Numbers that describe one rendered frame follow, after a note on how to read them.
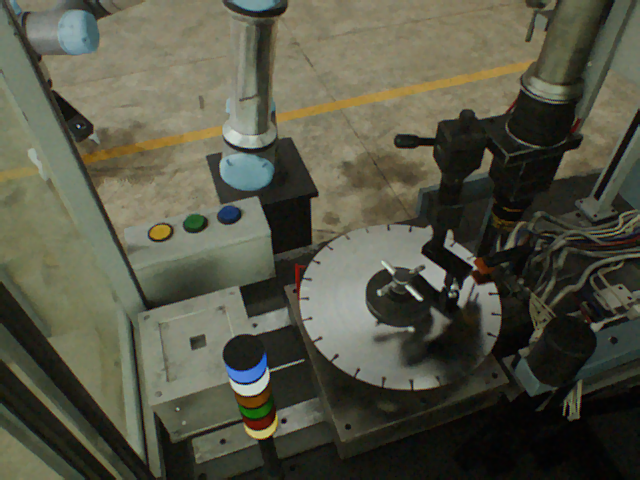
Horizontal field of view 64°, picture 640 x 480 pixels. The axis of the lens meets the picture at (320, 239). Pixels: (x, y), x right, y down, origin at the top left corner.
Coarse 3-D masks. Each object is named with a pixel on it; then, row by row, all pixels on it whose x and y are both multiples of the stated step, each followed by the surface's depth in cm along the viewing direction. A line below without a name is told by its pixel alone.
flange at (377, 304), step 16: (384, 272) 88; (368, 288) 85; (416, 288) 85; (368, 304) 84; (384, 304) 83; (400, 304) 83; (416, 304) 83; (384, 320) 82; (400, 320) 81; (416, 320) 82
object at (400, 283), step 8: (384, 264) 84; (424, 264) 84; (392, 272) 83; (400, 272) 82; (408, 272) 82; (416, 272) 83; (392, 280) 82; (400, 280) 81; (408, 280) 81; (384, 288) 80; (392, 288) 83; (400, 288) 81; (408, 288) 81; (416, 296) 80
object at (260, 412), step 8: (272, 392) 63; (272, 400) 64; (240, 408) 63; (248, 408) 61; (256, 408) 61; (264, 408) 62; (272, 408) 64; (248, 416) 63; (256, 416) 63; (264, 416) 63
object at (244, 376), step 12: (240, 336) 57; (252, 336) 57; (228, 348) 56; (240, 348) 56; (252, 348) 56; (228, 360) 55; (240, 360) 55; (252, 360) 55; (264, 360) 56; (228, 372) 56; (240, 372) 54; (252, 372) 55
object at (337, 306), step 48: (336, 240) 94; (384, 240) 94; (336, 288) 87; (432, 288) 86; (480, 288) 86; (336, 336) 81; (384, 336) 80; (432, 336) 80; (480, 336) 80; (384, 384) 75; (432, 384) 75
